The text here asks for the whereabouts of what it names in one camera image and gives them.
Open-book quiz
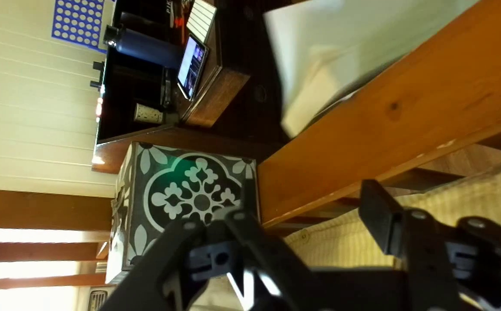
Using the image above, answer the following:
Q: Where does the phone with lit screen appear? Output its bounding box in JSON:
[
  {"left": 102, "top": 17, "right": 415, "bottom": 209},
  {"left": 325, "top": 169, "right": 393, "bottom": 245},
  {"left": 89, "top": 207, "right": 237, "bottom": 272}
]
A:
[{"left": 175, "top": 34, "right": 211, "bottom": 101}]

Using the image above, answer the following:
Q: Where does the black box on desk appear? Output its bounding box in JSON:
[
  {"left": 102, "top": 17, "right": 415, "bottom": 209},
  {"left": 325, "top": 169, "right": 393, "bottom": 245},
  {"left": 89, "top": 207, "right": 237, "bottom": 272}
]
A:
[{"left": 90, "top": 43, "right": 178, "bottom": 143}]

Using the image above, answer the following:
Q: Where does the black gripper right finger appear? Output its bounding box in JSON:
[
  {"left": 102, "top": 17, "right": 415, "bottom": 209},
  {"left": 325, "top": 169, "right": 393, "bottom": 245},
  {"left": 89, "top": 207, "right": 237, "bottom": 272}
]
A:
[{"left": 358, "top": 177, "right": 501, "bottom": 311}]

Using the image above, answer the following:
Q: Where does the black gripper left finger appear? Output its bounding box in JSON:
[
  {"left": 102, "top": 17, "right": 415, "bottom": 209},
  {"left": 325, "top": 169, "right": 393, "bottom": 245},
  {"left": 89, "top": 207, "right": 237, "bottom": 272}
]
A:
[{"left": 97, "top": 207, "right": 325, "bottom": 311}]

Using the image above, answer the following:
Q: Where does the dark blue bottle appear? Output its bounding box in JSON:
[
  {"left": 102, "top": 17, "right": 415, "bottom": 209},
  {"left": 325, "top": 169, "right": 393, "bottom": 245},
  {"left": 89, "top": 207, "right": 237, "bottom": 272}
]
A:
[{"left": 104, "top": 24, "right": 185, "bottom": 72}]

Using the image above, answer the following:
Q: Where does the patterned dark cloth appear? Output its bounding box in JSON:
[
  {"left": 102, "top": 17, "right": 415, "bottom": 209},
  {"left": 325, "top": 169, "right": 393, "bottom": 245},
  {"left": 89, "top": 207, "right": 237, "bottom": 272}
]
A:
[{"left": 104, "top": 141, "right": 260, "bottom": 286}]

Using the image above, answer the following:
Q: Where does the dark wooden desk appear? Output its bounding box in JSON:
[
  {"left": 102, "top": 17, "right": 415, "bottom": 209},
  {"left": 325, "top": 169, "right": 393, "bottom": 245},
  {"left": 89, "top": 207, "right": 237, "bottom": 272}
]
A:
[{"left": 90, "top": 0, "right": 275, "bottom": 176}]

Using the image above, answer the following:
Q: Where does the yellow bed sheet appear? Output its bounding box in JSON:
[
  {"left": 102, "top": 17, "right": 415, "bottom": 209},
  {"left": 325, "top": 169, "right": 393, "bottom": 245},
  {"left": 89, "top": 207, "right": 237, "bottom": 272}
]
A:
[{"left": 196, "top": 157, "right": 501, "bottom": 311}]

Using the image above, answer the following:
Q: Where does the white lined notepad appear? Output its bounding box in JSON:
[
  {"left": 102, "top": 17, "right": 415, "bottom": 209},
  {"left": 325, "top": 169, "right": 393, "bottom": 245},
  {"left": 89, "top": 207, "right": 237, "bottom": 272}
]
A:
[{"left": 185, "top": 0, "right": 220, "bottom": 44}]

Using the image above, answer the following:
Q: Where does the white paperback novel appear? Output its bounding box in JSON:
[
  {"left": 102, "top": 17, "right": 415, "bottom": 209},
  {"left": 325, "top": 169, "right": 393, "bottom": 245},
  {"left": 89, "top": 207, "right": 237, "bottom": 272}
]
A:
[{"left": 263, "top": 0, "right": 482, "bottom": 139}]

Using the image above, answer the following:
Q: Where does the blue dotted calibration board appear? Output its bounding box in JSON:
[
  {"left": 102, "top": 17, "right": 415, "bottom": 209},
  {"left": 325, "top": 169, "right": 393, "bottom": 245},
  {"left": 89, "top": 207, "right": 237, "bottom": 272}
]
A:
[{"left": 51, "top": 0, "right": 108, "bottom": 55}]

